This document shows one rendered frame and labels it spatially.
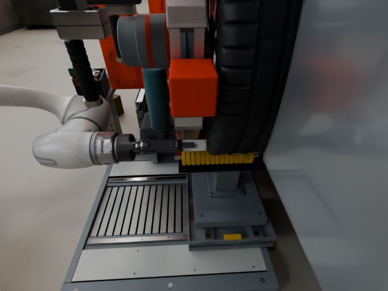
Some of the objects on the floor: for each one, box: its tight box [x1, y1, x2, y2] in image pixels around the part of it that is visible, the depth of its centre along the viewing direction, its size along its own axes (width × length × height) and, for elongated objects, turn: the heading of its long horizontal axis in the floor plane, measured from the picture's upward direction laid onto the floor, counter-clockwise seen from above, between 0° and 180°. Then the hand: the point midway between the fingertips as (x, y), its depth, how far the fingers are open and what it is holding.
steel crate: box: [10, 0, 60, 30], centre depth 504 cm, size 80×99×67 cm
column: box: [106, 96, 123, 135], centre depth 146 cm, size 10×10×42 cm
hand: (194, 145), depth 58 cm, fingers closed
